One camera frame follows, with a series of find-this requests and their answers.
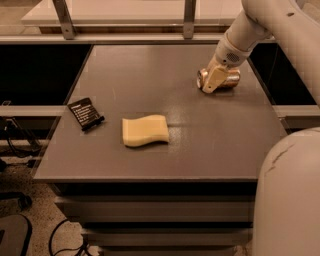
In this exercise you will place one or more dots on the grey drawer cabinet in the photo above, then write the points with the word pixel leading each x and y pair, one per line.
pixel 160 218

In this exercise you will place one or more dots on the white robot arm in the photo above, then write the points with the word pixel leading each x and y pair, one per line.
pixel 287 203

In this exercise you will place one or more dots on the black office chair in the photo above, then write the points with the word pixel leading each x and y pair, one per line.
pixel 15 230

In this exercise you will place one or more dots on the orange soda can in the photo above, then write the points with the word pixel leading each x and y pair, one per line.
pixel 230 80

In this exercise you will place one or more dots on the yellow sponge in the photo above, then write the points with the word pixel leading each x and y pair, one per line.
pixel 142 131

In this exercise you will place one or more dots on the black snack packet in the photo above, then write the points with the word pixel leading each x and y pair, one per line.
pixel 85 114

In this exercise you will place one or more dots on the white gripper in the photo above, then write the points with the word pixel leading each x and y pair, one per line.
pixel 229 55

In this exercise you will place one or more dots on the metal railing frame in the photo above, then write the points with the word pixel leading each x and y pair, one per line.
pixel 115 21

